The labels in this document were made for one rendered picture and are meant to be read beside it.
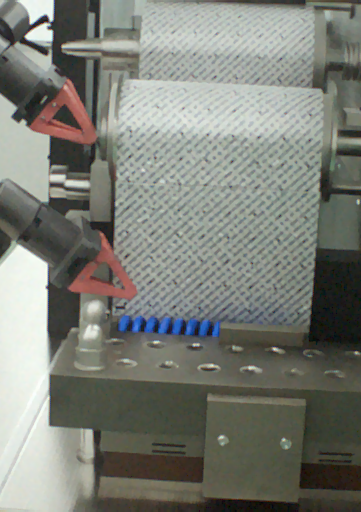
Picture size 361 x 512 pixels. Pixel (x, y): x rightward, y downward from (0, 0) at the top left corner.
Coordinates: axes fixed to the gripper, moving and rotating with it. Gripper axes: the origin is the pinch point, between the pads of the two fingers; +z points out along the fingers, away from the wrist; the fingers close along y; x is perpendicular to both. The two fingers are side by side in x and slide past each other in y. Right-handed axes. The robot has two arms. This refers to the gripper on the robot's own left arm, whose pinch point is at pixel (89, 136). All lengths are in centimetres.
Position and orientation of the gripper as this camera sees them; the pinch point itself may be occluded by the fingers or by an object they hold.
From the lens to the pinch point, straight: 135.1
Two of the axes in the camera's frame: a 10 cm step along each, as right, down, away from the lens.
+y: 0.0, 3.2, -9.5
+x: 6.5, -7.2, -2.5
